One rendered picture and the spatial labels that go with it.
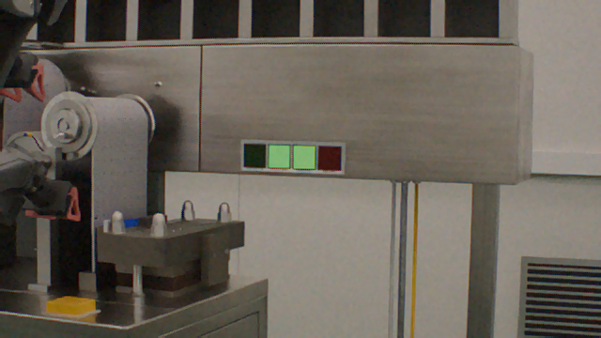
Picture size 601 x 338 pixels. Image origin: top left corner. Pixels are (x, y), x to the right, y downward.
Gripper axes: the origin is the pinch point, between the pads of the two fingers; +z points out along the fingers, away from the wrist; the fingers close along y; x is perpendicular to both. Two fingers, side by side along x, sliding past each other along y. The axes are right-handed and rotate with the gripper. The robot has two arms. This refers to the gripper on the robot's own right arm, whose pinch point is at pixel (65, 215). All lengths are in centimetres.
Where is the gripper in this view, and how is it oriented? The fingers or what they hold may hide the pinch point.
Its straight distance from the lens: 210.0
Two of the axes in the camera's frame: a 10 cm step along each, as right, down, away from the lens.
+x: 1.9, -8.7, 4.5
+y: 9.4, 0.3, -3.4
